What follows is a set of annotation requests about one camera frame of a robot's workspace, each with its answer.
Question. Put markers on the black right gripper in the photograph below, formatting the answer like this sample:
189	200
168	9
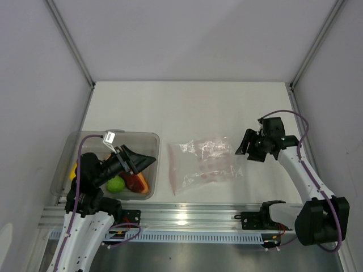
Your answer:
249	136

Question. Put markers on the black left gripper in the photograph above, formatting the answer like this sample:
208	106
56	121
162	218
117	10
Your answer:
136	161

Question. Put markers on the orange red toy hot dog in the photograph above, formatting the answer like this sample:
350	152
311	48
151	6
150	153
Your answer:
136	183

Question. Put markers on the clear pink zip top bag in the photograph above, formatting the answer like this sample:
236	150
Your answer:
199	162

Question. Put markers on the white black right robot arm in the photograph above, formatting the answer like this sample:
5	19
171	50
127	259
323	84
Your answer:
323	217

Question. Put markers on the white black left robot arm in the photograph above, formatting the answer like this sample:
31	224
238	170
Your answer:
89	214

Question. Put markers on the clear grey plastic bin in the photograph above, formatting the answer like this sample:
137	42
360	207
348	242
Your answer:
139	142

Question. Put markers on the green toy lime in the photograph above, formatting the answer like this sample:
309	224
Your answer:
115	185

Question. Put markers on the yellow toy fruit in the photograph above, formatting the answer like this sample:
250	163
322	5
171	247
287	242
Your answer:
73	172

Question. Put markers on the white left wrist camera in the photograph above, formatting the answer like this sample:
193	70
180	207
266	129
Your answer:
108	140

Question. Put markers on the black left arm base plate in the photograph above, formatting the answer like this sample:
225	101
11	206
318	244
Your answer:
131	216

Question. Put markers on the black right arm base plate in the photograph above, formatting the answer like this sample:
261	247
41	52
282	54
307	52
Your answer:
258	221

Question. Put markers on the white slotted cable duct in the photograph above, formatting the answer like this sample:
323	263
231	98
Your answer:
179	237

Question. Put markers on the left aluminium frame post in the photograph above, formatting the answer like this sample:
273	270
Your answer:
69	41

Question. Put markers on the aluminium frame post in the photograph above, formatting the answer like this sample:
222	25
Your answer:
318	41
69	41

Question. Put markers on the right aluminium frame post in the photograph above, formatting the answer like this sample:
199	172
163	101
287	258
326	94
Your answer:
318	41

